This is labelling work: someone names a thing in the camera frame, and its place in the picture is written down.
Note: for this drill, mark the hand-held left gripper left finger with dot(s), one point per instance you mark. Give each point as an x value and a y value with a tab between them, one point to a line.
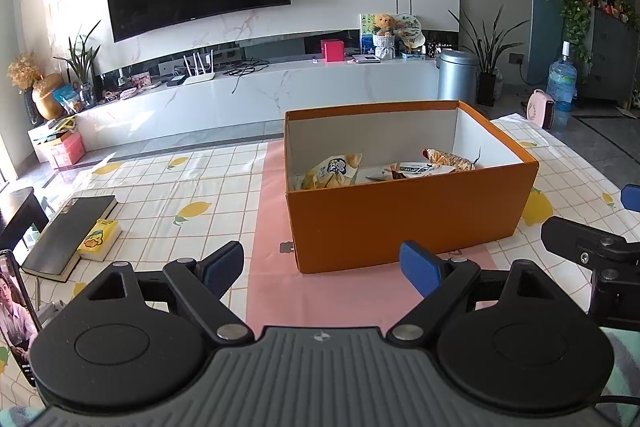
222	267

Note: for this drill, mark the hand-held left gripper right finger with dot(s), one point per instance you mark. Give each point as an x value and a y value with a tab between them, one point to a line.
422	267

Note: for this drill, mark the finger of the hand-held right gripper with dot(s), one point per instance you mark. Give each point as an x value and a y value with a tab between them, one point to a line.
631	197
570	234

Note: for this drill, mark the orange cardboard box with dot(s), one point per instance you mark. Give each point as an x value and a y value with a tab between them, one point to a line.
400	217

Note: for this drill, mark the clear packet with dark label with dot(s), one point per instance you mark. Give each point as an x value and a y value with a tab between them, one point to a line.
410	169

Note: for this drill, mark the clear packet of fried sticks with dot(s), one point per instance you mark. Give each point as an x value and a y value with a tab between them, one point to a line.
445	159

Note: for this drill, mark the yellow chip bag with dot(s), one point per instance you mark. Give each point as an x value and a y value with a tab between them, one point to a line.
332	169

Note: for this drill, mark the pink table mat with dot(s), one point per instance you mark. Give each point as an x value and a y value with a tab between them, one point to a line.
270	257

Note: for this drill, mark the yellow duck tissue pack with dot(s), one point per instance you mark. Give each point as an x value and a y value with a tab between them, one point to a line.
97	241

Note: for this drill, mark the pink space heater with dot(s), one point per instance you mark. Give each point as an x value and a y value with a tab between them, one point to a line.
537	109

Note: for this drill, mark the blue water jug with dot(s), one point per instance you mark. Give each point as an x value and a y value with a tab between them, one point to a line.
561	82

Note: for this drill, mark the grey cabinet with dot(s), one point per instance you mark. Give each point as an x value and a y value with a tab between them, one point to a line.
610	57

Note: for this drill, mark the black notebook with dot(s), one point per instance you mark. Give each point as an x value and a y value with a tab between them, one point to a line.
65	237

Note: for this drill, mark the potted snake plant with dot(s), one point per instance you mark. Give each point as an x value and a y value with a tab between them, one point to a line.
487	89

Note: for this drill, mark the phone stand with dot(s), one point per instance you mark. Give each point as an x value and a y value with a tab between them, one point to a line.
50	307

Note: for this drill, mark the white router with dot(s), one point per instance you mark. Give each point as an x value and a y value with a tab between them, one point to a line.
198	78

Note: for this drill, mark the silver trash can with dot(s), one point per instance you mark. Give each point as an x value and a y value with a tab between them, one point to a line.
457	79

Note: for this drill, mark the small black device box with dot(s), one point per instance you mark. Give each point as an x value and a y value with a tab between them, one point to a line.
176	81

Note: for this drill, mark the pink carton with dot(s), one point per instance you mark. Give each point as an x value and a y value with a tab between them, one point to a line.
67	152

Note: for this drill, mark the white marble television cabinet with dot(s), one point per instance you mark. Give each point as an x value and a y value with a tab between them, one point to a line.
300	89

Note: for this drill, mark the black side table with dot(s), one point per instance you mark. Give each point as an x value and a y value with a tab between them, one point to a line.
20	217

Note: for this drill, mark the blue tissue box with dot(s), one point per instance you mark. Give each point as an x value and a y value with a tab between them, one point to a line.
413	55

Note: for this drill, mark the white tablet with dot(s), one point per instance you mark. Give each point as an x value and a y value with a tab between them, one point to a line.
365	58

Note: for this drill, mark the smartphone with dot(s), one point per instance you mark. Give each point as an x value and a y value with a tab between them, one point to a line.
12	322

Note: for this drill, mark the blue snack bag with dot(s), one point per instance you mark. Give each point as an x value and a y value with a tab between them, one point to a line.
66	99

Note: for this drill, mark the pink cube box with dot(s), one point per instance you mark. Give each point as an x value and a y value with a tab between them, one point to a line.
332	51

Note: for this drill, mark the round painted fan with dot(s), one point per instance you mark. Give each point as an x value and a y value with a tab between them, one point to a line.
410	27

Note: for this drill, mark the teddy bear bouquet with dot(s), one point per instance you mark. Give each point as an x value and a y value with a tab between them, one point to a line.
384	29

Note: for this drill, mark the landscape picture card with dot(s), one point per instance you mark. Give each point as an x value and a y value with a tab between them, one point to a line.
366	32

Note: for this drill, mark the gold vase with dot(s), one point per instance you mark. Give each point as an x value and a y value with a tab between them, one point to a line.
47	99

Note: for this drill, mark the tall green plant in vase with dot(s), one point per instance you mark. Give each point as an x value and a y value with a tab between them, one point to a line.
82	67

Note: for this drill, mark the dried yellow flowers in vase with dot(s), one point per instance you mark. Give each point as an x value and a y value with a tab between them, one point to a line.
24	72

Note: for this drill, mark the small photo frame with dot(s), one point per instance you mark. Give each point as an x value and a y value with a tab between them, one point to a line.
141	80

